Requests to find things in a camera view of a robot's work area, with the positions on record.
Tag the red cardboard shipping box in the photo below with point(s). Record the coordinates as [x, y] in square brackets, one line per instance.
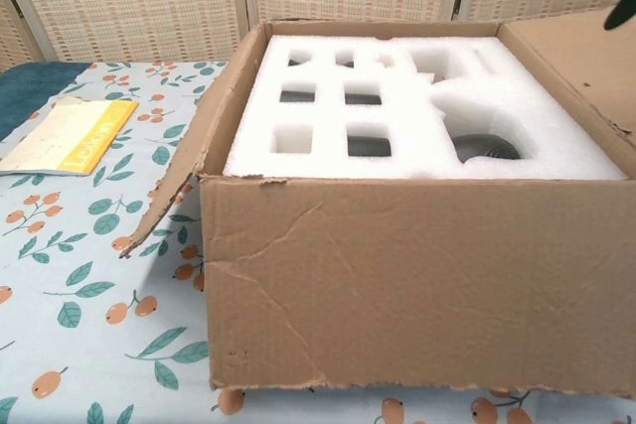
[397, 285]

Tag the white foam packing insert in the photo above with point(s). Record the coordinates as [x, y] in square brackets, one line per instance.
[328, 121]

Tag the black screen hinge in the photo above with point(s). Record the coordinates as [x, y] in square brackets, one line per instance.
[17, 4]
[458, 1]

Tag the large round grey packed item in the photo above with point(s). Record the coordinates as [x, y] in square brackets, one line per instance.
[487, 148]

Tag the dark grey packed item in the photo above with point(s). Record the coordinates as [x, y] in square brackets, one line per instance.
[363, 98]
[298, 96]
[367, 146]

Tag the yellow and white booklet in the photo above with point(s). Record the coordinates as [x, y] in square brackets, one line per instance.
[74, 131]

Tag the floral fruit print tablecloth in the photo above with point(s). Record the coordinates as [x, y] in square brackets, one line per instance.
[74, 344]

